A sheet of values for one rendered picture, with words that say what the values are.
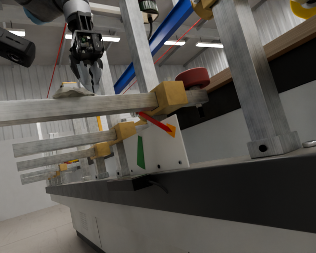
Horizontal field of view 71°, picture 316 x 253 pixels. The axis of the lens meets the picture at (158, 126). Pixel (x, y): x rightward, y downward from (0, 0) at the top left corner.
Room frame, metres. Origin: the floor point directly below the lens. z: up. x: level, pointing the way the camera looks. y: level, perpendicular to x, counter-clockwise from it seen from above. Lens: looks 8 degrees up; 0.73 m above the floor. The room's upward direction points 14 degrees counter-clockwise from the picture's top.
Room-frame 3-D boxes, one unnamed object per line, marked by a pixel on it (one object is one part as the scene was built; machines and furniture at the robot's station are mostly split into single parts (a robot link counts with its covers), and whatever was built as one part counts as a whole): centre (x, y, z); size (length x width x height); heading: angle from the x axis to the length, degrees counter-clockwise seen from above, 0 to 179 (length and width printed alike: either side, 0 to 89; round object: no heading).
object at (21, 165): (0.85, 0.30, 0.81); 0.44 x 0.03 x 0.04; 123
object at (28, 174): (1.69, 0.85, 0.83); 0.44 x 0.03 x 0.04; 123
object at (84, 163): (1.14, 0.42, 0.93); 0.05 x 0.05 x 0.45; 33
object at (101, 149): (0.90, 0.26, 0.81); 0.14 x 0.06 x 0.05; 33
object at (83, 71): (0.57, 0.16, 0.99); 0.06 x 0.03 x 0.09; 33
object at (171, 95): (0.48, -0.02, 0.85); 0.14 x 0.06 x 0.05; 33
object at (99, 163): (0.92, 0.27, 0.89); 0.04 x 0.04 x 0.48; 33
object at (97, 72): (0.59, 0.13, 0.99); 0.06 x 0.03 x 0.09; 33
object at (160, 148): (0.51, 0.04, 0.75); 0.26 x 0.01 x 0.10; 33
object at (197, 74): (0.52, -0.11, 0.85); 0.08 x 0.08 x 0.11
